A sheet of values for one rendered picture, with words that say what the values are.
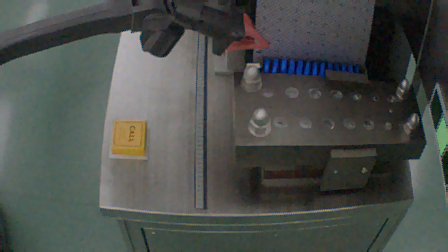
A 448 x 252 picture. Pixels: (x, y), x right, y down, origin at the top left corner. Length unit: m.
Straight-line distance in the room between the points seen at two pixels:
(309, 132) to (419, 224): 1.29
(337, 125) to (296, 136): 0.08
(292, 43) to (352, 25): 0.14
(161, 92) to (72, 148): 1.12
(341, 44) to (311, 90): 0.12
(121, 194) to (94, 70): 1.52
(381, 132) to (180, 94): 0.44
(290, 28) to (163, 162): 0.34
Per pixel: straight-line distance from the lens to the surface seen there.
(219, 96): 1.26
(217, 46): 1.07
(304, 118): 1.07
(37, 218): 2.20
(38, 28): 0.99
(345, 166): 1.07
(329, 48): 1.14
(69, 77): 2.60
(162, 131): 1.20
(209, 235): 1.18
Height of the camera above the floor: 1.85
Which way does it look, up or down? 52 degrees down
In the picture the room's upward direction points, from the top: 3 degrees clockwise
